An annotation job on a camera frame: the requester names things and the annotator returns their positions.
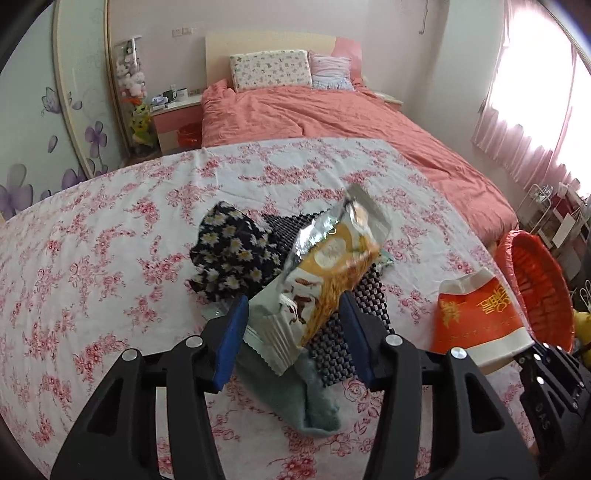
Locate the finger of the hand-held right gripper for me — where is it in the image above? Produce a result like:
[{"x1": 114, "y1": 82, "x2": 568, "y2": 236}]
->
[{"x1": 522, "y1": 344, "x2": 591, "y2": 402}]

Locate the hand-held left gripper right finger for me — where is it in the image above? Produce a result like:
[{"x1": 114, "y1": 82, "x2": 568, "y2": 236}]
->
[{"x1": 339, "y1": 292, "x2": 541, "y2": 480}]

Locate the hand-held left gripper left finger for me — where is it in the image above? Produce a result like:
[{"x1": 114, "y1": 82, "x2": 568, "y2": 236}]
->
[{"x1": 50, "y1": 294, "x2": 251, "y2": 480}]

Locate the orange plastic laundry basket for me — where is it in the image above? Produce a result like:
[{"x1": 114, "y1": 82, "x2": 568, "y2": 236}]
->
[{"x1": 496, "y1": 229, "x2": 577, "y2": 354}]

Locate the orange white paper bag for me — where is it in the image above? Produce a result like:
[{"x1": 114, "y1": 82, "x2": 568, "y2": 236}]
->
[{"x1": 430, "y1": 269, "x2": 534, "y2": 370}]

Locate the silver yellow snack wrapper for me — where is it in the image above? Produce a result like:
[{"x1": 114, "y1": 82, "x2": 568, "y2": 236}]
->
[{"x1": 245, "y1": 183, "x2": 393, "y2": 377}]

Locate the yellow cushion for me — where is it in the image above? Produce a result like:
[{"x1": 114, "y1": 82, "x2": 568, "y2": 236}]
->
[{"x1": 573, "y1": 308, "x2": 591, "y2": 356}]

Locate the black mesh mat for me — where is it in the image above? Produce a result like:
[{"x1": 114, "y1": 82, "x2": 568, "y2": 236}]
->
[{"x1": 259, "y1": 212, "x2": 400, "y2": 388}]

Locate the grey green sock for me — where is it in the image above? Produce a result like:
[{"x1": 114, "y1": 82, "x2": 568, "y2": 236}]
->
[{"x1": 238, "y1": 344, "x2": 342, "y2": 437}]

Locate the black daisy print cloth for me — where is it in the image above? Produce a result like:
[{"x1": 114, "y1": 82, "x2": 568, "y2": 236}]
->
[{"x1": 189, "y1": 202, "x2": 282, "y2": 301}]

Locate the pink white nightstand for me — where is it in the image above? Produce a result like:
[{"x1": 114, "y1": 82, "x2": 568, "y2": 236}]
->
[
  {"x1": 150, "y1": 95, "x2": 204, "y2": 155},
  {"x1": 369, "y1": 88, "x2": 404, "y2": 112}
]

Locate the bed with pink duvet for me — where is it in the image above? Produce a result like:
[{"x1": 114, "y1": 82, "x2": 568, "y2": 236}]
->
[{"x1": 201, "y1": 78, "x2": 518, "y2": 245}]

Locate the green yellow plush toy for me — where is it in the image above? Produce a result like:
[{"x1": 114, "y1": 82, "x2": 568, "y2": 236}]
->
[{"x1": 130, "y1": 102, "x2": 155, "y2": 148}]

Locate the pink curtain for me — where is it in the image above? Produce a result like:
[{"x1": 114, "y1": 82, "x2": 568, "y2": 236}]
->
[{"x1": 471, "y1": 0, "x2": 591, "y2": 204}]

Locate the pink striped pillow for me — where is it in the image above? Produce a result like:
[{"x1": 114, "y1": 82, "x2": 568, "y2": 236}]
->
[{"x1": 308, "y1": 52, "x2": 355, "y2": 90}]

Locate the floral print pillow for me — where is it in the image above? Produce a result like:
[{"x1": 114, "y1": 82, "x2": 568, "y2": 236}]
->
[{"x1": 229, "y1": 50, "x2": 313, "y2": 92}]

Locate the floral glass sliding wardrobe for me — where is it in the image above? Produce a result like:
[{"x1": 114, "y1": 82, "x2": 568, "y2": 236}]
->
[{"x1": 0, "y1": 0, "x2": 125, "y2": 222}]

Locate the clear tube of plush toys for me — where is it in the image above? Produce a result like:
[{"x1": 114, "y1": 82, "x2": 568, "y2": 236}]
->
[{"x1": 113, "y1": 37, "x2": 155, "y2": 160}]

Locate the beige pink bed headboard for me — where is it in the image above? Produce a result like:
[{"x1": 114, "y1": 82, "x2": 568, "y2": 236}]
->
[{"x1": 204, "y1": 30, "x2": 363, "y2": 88}]

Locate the white wire rack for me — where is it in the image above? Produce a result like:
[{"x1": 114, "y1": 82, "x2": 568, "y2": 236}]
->
[{"x1": 517, "y1": 183, "x2": 555, "y2": 232}]

